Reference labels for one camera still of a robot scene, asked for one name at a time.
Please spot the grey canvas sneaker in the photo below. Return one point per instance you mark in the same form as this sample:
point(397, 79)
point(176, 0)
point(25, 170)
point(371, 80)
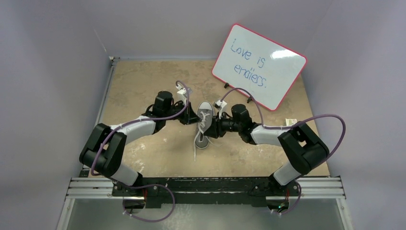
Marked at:
point(208, 106)

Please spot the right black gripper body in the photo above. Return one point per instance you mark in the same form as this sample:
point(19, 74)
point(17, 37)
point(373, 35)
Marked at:
point(215, 126)

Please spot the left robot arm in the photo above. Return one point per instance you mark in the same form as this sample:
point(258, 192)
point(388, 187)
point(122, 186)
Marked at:
point(104, 149)

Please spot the pink framed whiteboard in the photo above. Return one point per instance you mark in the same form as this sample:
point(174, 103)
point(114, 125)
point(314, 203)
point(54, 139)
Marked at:
point(259, 65)

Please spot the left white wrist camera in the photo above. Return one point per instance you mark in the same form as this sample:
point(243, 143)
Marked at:
point(183, 93)

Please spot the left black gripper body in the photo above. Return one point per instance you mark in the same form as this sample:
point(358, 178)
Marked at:
point(184, 118)

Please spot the white shoelace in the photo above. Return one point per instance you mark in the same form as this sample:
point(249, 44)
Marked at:
point(200, 141)

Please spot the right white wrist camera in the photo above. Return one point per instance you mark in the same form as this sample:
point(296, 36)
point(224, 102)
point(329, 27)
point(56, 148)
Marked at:
point(220, 105)

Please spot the small white green box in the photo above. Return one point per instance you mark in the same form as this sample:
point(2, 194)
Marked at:
point(290, 121)

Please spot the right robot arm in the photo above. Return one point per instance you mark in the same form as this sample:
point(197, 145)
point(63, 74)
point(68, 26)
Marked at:
point(301, 145)

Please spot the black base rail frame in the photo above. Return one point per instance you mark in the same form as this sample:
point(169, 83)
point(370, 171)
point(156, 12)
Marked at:
point(254, 191)

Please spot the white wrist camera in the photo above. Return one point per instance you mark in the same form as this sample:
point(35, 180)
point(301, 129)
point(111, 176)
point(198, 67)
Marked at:
point(220, 105)
point(183, 93)

